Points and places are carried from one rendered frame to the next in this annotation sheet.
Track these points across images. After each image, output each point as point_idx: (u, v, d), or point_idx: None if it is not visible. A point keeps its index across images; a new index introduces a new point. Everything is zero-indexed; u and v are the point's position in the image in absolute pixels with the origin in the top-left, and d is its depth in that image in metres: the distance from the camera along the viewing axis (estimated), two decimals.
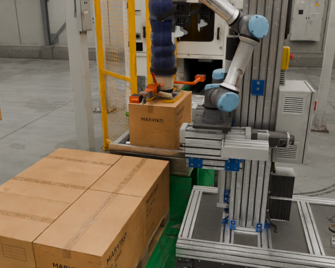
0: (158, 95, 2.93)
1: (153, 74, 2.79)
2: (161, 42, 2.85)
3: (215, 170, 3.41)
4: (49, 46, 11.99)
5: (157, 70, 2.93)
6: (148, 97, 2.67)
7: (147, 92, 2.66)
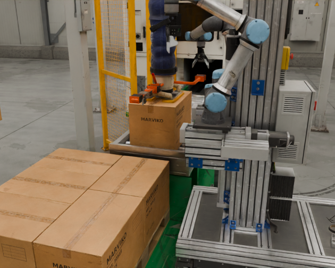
0: (158, 95, 2.93)
1: (153, 74, 2.79)
2: (161, 42, 2.85)
3: (215, 170, 3.41)
4: (49, 46, 11.99)
5: (157, 70, 2.94)
6: (148, 97, 2.67)
7: (147, 92, 2.66)
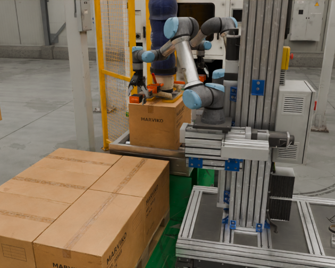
0: (158, 95, 2.93)
1: (153, 74, 2.79)
2: (161, 42, 2.85)
3: (215, 170, 3.41)
4: (49, 46, 11.99)
5: (157, 70, 2.94)
6: (148, 97, 2.67)
7: (147, 92, 2.66)
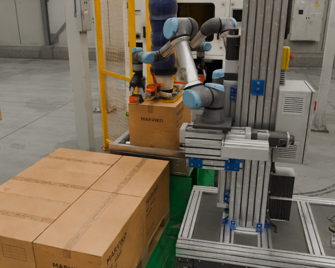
0: (158, 95, 2.93)
1: (153, 74, 2.79)
2: (161, 42, 2.86)
3: (215, 170, 3.41)
4: (49, 46, 11.99)
5: (157, 70, 2.94)
6: (148, 97, 2.67)
7: (147, 92, 2.66)
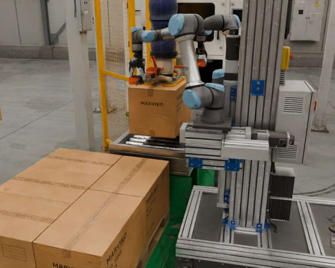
0: (158, 79, 2.88)
1: (153, 56, 2.75)
2: (161, 24, 2.81)
3: (215, 170, 3.41)
4: (49, 46, 11.99)
5: (157, 54, 2.89)
6: (148, 79, 2.62)
7: (147, 74, 2.61)
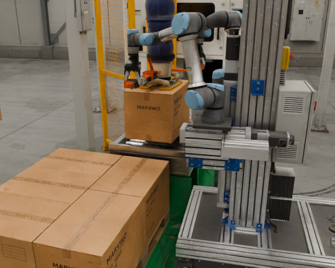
0: (155, 82, 2.81)
1: (150, 59, 2.67)
2: (158, 26, 2.74)
3: (215, 170, 3.41)
4: (49, 46, 11.99)
5: (153, 57, 2.82)
6: (144, 82, 2.55)
7: (143, 77, 2.54)
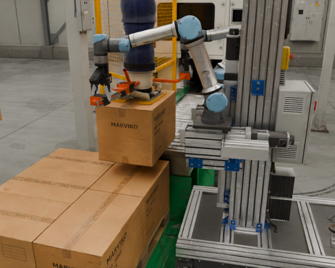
0: (132, 95, 2.40)
1: (125, 69, 2.26)
2: (135, 30, 2.33)
3: (215, 170, 3.41)
4: (49, 46, 11.99)
5: (131, 66, 2.41)
6: (117, 97, 2.14)
7: (116, 91, 2.13)
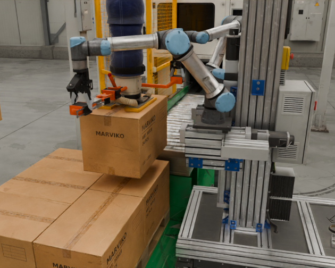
0: (118, 102, 2.23)
1: (110, 74, 2.09)
2: (122, 32, 2.15)
3: (215, 170, 3.41)
4: (49, 46, 11.99)
5: (117, 70, 2.23)
6: (100, 105, 1.97)
7: (99, 99, 1.96)
